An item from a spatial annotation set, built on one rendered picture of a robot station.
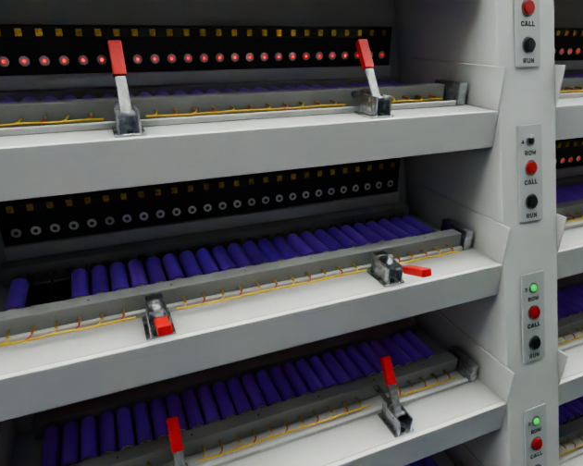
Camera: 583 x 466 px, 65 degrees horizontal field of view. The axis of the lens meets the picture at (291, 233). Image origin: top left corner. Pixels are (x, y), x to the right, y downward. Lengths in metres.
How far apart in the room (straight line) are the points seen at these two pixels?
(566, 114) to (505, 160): 0.12
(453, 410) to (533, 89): 0.42
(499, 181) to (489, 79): 0.13
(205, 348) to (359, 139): 0.27
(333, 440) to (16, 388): 0.35
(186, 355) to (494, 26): 0.51
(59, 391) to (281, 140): 0.31
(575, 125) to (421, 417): 0.44
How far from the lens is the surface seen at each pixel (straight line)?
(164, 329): 0.41
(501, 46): 0.64
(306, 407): 0.62
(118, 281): 0.54
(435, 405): 0.68
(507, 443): 0.75
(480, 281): 0.63
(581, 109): 0.74
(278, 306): 0.50
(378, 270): 0.56
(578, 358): 0.85
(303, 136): 0.48
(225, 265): 0.55
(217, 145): 0.46
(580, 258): 0.77
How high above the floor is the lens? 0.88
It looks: 9 degrees down
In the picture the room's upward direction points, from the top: 6 degrees counter-clockwise
